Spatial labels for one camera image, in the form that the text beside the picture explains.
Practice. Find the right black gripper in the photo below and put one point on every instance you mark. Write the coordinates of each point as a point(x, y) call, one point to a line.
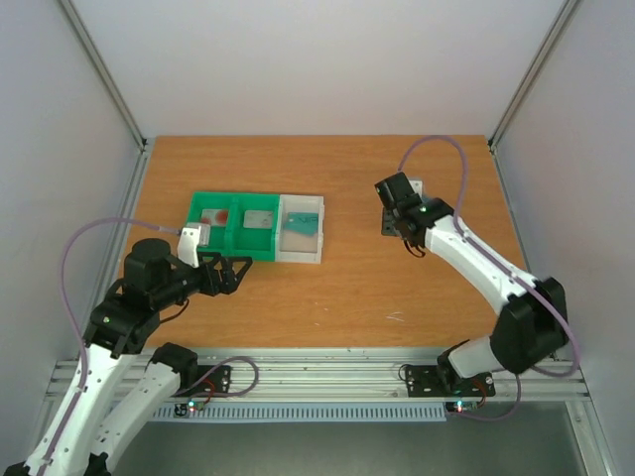
point(397, 223)

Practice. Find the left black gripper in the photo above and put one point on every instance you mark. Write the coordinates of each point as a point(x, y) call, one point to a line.
point(229, 283)

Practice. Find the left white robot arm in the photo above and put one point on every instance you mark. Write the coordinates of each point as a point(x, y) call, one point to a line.
point(90, 433)

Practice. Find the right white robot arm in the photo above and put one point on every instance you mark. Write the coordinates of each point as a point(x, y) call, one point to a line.
point(531, 313)

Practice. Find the grey white card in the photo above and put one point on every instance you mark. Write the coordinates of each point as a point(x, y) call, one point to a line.
point(258, 219)

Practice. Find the red and white card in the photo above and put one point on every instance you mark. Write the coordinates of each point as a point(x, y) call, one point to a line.
point(214, 217)

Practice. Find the teal card in bin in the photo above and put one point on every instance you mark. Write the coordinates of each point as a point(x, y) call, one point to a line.
point(304, 223)

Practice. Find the left green bin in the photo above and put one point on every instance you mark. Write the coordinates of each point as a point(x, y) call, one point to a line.
point(221, 239)

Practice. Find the green bin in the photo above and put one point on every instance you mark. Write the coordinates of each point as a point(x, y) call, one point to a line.
point(221, 239)
point(255, 243)

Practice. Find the middle green bin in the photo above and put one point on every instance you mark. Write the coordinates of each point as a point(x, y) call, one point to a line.
point(255, 243)

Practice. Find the white translucent bin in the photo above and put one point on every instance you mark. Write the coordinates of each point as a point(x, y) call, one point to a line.
point(292, 247)

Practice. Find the left small circuit board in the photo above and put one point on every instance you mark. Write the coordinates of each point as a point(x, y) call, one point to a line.
point(188, 409)

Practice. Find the small circuit board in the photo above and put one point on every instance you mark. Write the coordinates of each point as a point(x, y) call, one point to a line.
point(188, 409)
point(461, 407)

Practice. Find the right small circuit board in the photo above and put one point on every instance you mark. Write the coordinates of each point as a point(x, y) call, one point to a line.
point(461, 407)

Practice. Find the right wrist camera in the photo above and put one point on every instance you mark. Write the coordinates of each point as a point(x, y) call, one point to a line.
point(418, 186)

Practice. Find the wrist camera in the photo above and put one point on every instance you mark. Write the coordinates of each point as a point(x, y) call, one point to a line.
point(418, 186)
point(193, 235)

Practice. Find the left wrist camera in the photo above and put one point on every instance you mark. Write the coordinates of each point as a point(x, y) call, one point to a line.
point(193, 235)

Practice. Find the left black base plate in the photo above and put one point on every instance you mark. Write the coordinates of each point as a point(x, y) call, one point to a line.
point(207, 382)

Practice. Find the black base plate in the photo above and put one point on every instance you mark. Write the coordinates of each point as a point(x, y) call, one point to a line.
point(207, 382)
point(422, 381)

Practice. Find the aluminium front rail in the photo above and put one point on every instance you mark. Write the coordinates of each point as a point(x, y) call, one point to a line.
point(338, 374)

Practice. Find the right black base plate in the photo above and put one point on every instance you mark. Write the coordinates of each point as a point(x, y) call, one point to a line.
point(422, 381)

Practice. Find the grey slotted cable duct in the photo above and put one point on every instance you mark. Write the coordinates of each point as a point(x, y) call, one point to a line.
point(236, 413)

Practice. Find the left aluminium frame post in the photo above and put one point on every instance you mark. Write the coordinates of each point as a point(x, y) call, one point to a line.
point(96, 60)

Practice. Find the aluminium frame post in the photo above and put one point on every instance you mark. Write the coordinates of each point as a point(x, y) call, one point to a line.
point(539, 60)
point(96, 60)

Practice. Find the right aluminium frame post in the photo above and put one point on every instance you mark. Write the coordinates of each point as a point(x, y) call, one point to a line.
point(539, 60)

